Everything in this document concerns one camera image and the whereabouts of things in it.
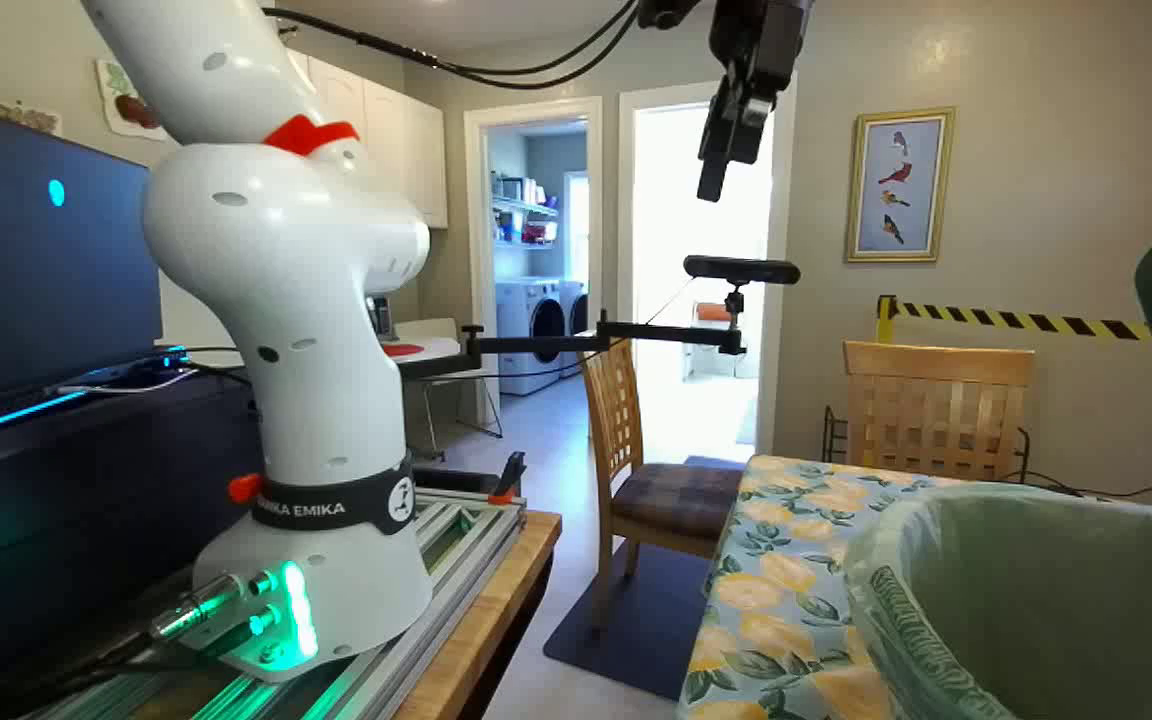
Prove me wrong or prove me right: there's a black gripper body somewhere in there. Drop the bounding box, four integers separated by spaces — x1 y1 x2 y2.
709 0 813 125

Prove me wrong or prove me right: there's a dark blue floor mat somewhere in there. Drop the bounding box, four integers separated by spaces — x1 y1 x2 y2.
546 544 709 701

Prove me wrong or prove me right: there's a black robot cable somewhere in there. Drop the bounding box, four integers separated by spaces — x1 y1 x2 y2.
259 0 648 97

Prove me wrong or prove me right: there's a green trash bin with liner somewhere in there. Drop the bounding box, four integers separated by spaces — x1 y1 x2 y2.
846 486 1152 720

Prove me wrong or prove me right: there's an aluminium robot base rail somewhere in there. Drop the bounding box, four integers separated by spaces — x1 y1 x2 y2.
41 488 526 720

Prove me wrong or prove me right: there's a lemon pattern tablecloth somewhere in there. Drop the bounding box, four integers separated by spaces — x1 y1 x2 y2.
675 456 1013 720

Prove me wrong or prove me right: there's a wooden chair with cushion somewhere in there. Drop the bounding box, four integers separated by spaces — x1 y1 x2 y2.
579 342 746 631

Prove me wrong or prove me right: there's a black computer monitor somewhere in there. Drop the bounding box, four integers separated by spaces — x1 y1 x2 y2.
0 116 159 402

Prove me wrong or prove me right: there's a yellow black caution tape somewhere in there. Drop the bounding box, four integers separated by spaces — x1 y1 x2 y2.
875 293 1152 343

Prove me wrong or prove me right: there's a black control box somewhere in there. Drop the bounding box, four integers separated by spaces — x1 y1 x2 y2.
0 380 259 670

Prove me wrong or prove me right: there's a framed bird picture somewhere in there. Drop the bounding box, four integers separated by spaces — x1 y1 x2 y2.
846 109 958 265

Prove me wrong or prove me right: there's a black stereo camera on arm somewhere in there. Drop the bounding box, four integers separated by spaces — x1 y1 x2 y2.
459 258 802 366

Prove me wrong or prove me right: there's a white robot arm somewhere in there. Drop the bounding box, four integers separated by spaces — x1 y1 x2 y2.
80 0 434 683

